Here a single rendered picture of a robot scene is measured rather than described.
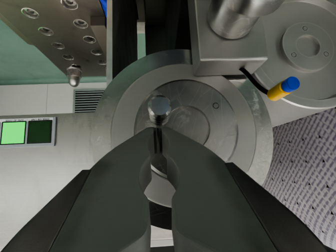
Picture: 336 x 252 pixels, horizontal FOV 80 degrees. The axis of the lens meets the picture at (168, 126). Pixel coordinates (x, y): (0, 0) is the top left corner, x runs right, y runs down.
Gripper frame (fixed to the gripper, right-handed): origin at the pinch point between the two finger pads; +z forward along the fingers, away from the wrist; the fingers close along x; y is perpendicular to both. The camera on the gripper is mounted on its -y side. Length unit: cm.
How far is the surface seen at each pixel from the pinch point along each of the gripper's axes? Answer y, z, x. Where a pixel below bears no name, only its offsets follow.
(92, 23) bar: -4.6, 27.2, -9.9
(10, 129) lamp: 18, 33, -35
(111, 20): -5.5, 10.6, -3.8
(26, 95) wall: 96, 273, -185
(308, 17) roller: -5.5, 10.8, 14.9
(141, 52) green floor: 35, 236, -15
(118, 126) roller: 1.5, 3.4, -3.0
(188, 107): 0.0, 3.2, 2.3
